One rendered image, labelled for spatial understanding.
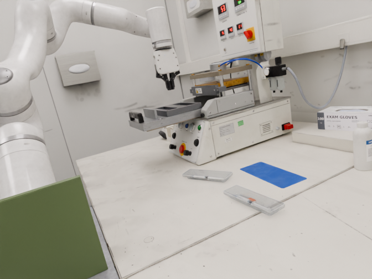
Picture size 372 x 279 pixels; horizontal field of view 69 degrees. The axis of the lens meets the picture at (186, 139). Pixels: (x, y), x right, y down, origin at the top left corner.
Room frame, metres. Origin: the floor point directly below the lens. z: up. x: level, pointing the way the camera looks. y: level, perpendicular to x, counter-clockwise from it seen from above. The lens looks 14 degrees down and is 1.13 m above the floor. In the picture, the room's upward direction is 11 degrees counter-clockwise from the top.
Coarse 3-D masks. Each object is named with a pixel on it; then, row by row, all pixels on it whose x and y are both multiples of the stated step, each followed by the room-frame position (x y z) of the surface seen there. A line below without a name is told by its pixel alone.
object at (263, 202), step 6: (234, 186) 0.76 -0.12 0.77; (228, 192) 0.73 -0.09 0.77; (234, 192) 0.72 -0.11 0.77; (240, 192) 0.71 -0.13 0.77; (246, 192) 0.71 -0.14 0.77; (252, 192) 0.70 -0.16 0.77; (240, 198) 0.68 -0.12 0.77; (246, 198) 0.67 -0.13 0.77; (252, 198) 0.67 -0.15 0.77; (258, 198) 0.66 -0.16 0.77; (264, 198) 0.65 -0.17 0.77; (270, 198) 0.65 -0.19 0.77; (258, 204) 0.63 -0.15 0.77; (264, 204) 0.62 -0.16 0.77; (270, 204) 0.62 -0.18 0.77; (276, 204) 0.61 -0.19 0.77; (282, 204) 0.61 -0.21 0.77; (270, 210) 0.59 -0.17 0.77
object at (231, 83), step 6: (216, 78) 1.32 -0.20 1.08; (234, 78) 1.33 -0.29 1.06; (240, 78) 1.25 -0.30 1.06; (246, 78) 1.26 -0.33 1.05; (204, 84) 1.31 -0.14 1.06; (210, 84) 1.24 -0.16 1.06; (216, 84) 1.20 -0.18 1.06; (228, 84) 1.22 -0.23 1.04; (234, 84) 1.23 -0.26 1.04; (240, 84) 1.25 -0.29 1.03; (246, 84) 1.26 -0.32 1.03
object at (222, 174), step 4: (188, 172) 0.95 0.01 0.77; (192, 172) 0.95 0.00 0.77; (196, 172) 0.94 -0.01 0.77; (200, 172) 0.93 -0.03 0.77; (204, 172) 0.92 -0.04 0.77; (208, 172) 0.92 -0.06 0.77; (212, 172) 0.91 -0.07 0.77; (216, 172) 0.90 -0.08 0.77; (220, 172) 0.89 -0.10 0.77; (224, 172) 0.89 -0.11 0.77; (228, 172) 0.88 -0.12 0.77; (204, 176) 0.89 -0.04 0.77; (208, 176) 0.88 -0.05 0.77; (212, 176) 0.87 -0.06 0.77; (216, 176) 0.87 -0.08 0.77; (220, 176) 0.86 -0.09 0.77; (224, 176) 0.85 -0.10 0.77
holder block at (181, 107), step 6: (180, 102) 1.31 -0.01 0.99; (186, 102) 1.27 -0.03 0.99; (192, 102) 1.22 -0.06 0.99; (198, 102) 1.17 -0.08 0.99; (156, 108) 1.26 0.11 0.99; (162, 108) 1.28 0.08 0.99; (168, 108) 1.24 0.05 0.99; (174, 108) 1.12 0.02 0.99; (180, 108) 1.12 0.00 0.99; (186, 108) 1.13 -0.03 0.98; (192, 108) 1.14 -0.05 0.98; (198, 108) 1.15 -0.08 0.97; (162, 114) 1.14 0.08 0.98; (168, 114) 1.10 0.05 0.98; (174, 114) 1.11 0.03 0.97
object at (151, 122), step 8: (144, 112) 1.23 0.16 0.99; (152, 112) 1.12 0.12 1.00; (192, 112) 1.13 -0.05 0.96; (200, 112) 1.15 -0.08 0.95; (128, 120) 1.24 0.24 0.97; (136, 120) 1.18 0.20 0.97; (144, 120) 1.13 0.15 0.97; (152, 120) 1.09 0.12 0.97; (160, 120) 1.07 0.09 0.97; (168, 120) 1.08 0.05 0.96; (176, 120) 1.10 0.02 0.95; (184, 120) 1.11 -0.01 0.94; (136, 128) 1.14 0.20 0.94; (144, 128) 1.04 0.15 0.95; (152, 128) 1.06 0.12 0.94
